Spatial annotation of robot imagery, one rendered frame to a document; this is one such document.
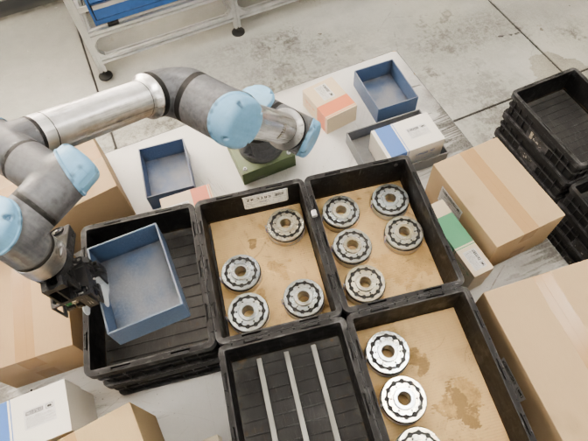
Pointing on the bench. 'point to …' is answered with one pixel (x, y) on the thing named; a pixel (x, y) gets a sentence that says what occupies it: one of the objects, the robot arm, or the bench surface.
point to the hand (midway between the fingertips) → (100, 292)
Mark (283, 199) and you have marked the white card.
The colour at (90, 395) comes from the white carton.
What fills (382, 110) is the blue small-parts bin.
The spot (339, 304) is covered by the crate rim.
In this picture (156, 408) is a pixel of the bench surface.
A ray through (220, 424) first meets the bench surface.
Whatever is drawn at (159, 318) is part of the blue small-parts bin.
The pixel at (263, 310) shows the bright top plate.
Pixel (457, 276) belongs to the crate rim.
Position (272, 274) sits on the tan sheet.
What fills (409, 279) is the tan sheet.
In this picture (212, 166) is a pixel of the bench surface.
